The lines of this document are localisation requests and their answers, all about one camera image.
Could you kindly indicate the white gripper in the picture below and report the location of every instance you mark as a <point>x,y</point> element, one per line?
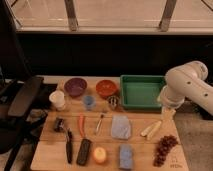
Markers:
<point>167,113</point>

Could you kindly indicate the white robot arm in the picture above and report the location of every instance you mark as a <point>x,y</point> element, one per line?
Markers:
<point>188,81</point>

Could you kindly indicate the metal cup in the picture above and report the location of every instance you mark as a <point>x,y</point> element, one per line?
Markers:
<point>113,102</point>

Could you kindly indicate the blue plastic cup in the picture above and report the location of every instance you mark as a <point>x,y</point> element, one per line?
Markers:
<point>89,102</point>

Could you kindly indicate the white plastic cup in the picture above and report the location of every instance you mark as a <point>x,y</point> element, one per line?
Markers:
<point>57,98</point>

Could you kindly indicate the pale yellow stick right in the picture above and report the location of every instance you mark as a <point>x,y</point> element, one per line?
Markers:
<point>154,130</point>

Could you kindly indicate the pale yellow stick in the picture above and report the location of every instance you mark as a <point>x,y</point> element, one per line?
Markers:
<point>154,130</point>
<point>148,129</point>

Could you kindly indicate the pale yellow stick left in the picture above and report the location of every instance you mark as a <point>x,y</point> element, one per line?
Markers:
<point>148,129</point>

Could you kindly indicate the bunch of dark grapes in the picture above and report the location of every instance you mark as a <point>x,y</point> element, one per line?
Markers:
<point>163,148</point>

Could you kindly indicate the green plastic tray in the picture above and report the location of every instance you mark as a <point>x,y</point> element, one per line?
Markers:
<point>140,92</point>

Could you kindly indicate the grey folded cloth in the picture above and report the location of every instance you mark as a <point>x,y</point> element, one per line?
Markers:
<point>121,127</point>

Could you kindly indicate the blue sponge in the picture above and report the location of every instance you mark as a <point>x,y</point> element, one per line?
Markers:
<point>125,157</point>

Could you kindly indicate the red bowl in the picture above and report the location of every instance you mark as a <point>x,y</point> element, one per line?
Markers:
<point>106,88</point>

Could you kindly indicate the yellow round fruit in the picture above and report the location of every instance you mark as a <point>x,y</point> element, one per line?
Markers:
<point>99,155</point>

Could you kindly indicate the orange carrot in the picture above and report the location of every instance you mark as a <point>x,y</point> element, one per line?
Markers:
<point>81,125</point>

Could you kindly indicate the black rectangular block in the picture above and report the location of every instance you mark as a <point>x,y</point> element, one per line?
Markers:
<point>83,153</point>

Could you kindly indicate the purple bowl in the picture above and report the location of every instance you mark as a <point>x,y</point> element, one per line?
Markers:
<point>75,87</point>

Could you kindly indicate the small dark metal object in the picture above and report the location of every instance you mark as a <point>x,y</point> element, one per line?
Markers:
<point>59,125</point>

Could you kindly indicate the black office chair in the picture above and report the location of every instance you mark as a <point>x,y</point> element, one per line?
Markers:
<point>24,112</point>

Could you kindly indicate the black handled utensil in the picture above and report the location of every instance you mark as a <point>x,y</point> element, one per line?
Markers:
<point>69,146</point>

